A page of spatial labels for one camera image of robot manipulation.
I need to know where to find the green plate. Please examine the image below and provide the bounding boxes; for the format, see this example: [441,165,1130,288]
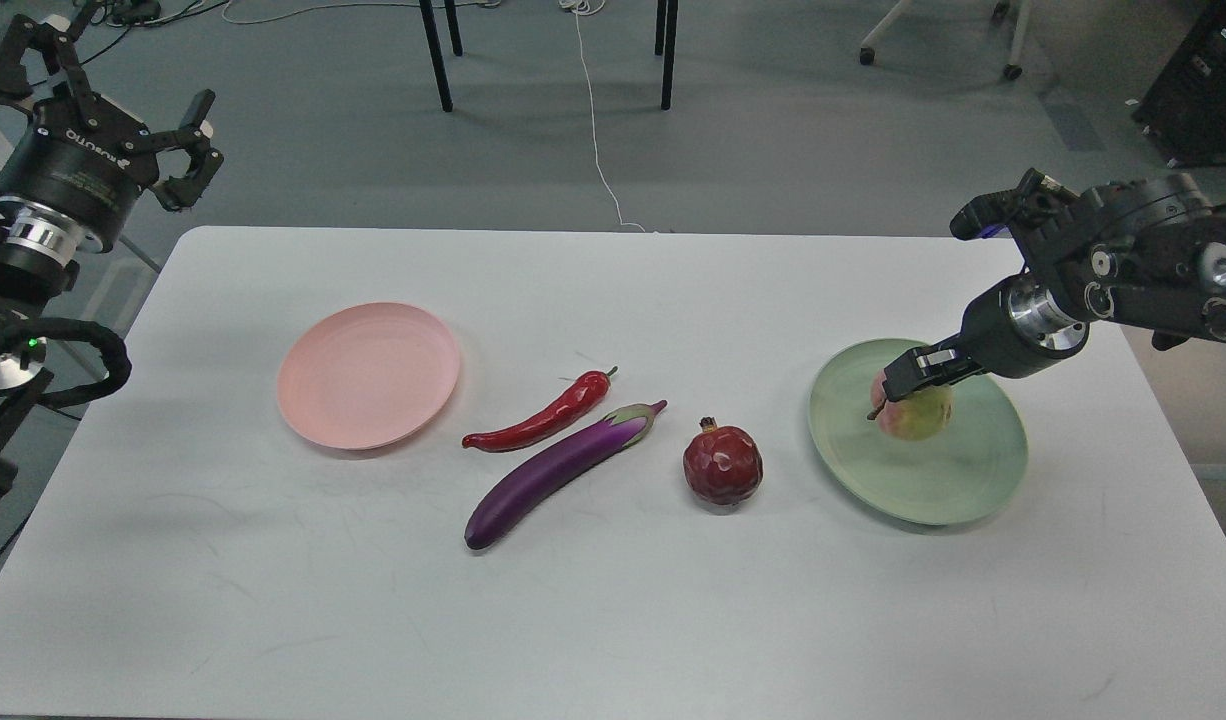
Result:
[808,339,1029,527]

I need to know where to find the yellow-red peach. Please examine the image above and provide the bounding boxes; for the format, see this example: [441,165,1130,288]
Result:
[866,370,953,442]

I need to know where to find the black floor cables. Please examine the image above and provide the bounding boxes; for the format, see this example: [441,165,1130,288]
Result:
[74,0,234,31]

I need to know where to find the white rolling chair base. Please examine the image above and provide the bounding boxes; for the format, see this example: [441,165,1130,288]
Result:
[855,1,1038,83]

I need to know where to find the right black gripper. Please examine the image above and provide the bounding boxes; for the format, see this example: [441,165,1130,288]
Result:
[881,274,1089,404]

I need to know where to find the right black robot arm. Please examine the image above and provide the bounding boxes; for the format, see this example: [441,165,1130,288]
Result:
[881,169,1226,405]

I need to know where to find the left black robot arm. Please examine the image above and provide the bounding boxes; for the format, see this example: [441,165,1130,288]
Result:
[0,1,224,500]

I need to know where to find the red chili pepper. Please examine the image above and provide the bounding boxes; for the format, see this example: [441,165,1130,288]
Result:
[461,366,618,454]

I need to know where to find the black cabinet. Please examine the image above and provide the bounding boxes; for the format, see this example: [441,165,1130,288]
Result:
[1132,1,1226,167]

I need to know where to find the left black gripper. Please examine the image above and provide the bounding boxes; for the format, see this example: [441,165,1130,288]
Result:
[0,9,226,255]

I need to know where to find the purple eggplant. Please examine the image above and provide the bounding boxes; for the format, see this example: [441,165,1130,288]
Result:
[463,400,669,551]

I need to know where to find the red pomegranate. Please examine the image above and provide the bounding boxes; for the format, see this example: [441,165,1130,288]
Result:
[682,416,764,507]

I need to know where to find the pink plate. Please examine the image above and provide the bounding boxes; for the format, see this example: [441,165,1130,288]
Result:
[275,302,462,451]

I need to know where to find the black table legs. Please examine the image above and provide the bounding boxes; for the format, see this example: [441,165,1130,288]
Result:
[416,1,680,117]

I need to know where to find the white floor cable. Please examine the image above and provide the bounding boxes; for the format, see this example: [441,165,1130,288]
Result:
[558,0,653,234]

